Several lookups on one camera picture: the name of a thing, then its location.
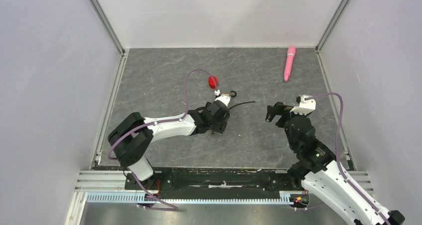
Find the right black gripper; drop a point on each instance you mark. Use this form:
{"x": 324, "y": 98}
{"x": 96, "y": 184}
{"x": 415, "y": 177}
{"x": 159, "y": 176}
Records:
{"x": 283, "y": 110}

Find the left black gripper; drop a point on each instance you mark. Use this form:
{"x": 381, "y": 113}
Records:
{"x": 221, "y": 126}

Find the yellow black padlock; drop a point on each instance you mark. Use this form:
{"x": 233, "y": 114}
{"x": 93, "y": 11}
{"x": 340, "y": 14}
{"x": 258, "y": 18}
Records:
{"x": 231, "y": 94}

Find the pink pen-shaped stick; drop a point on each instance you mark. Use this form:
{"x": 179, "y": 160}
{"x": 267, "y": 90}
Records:
{"x": 289, "y": 62}

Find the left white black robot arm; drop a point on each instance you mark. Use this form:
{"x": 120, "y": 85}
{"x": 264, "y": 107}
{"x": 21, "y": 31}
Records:
{"x": 131, "y": 138}

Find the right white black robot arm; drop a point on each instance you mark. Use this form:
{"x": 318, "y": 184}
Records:
{"x": 318, "y": 171}

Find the red cylindrical cap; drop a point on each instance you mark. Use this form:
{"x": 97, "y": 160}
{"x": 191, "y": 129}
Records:
{"x": 213, "y": 82}

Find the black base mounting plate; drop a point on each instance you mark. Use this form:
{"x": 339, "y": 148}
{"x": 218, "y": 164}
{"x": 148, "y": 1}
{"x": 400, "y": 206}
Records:
{"x": 221, "y": 183}

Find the right aluminium frame rail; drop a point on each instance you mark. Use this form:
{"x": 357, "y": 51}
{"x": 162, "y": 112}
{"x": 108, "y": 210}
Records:
{"x": 325, "y": 52}

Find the aluminium frame rail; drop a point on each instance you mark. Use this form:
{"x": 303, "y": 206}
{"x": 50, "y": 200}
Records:
{"x": 112, "y": 92}
{"x": 325, "y": 52}

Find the white slotted cable duct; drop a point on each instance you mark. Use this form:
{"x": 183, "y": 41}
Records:
{"x": 143, "y": 198}

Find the left aluminium frame rail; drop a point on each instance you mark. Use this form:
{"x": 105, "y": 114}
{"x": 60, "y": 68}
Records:
{"x": 112, "y": 92}

